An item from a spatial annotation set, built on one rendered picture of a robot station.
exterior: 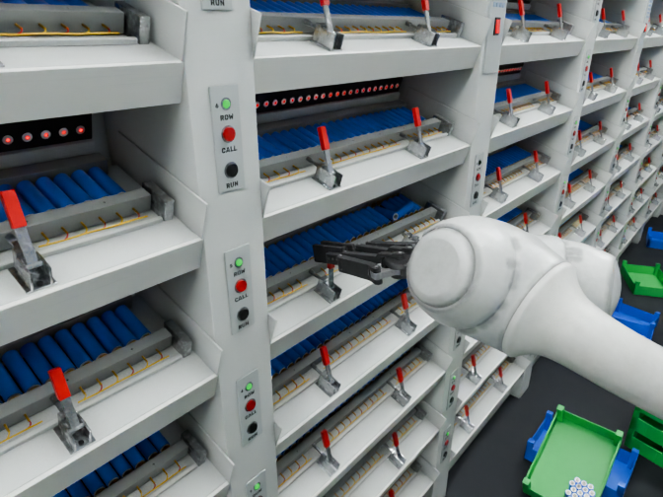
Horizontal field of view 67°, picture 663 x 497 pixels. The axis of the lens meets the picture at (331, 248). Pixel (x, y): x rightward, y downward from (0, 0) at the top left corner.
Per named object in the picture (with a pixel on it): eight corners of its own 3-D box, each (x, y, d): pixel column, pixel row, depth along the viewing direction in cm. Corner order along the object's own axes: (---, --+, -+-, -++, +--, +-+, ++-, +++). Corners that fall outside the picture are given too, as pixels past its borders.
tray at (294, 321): (454, 246, 120) (470, 212, 114) (264, 364, 77) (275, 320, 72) (389, 203, 128) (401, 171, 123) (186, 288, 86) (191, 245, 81)
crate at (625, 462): (633, 467, 171) (639, 450, 168) (619, 507, 157) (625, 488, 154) (544, 426, 189) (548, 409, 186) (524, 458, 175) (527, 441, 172)
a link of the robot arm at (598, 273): (506, 236, 70) (463, 224, 60) (634, 247, 59) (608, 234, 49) (496, 314, 70) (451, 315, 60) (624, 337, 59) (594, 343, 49)
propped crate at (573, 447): (589, 529, 150) (590, 520, 145) (522, 491, 162) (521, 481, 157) (622, 443, 164) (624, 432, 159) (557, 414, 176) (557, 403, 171)
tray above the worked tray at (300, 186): (463, 163, 112) (489, 104, 104) (257, 245, 69) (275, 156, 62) (392, 123, 120) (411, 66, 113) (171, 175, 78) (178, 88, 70)
